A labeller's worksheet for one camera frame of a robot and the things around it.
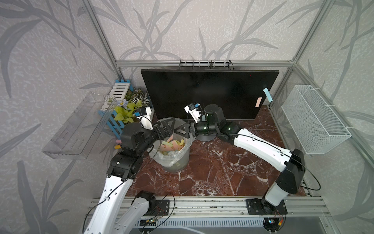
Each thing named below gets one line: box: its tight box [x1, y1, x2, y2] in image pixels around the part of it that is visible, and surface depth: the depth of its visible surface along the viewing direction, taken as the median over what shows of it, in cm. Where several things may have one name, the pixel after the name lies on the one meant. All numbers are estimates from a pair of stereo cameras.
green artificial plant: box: [113, 87, 150, 124], surface depth 88 cm
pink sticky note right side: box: [255, 97, 263, 108], surface depth 78 cm
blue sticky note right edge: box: [262, 87, 274, 103], surface depth 71 cm
